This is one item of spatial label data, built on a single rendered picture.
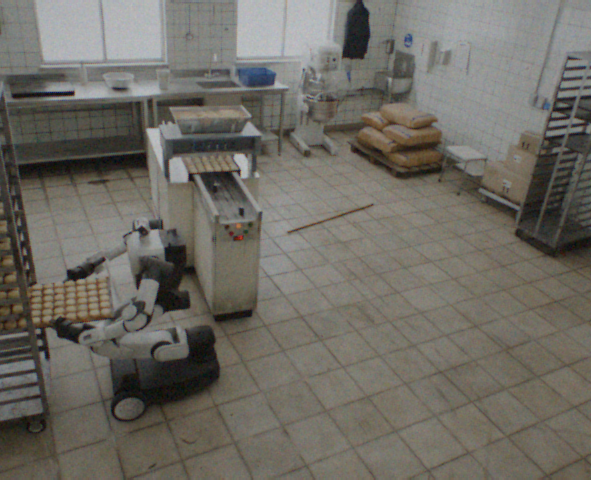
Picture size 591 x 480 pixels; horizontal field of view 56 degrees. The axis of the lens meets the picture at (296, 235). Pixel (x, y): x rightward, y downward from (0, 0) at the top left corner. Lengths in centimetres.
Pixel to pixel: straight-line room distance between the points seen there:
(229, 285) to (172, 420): 103
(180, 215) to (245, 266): 77
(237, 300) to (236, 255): 38
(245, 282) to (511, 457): 200
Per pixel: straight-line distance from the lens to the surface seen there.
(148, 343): 345
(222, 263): 385
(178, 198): 433
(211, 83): 720
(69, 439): 349
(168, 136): 419
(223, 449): 332
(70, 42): 707
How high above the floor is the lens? 252
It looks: 28 degrees down
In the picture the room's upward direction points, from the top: 5 degrees clockwise
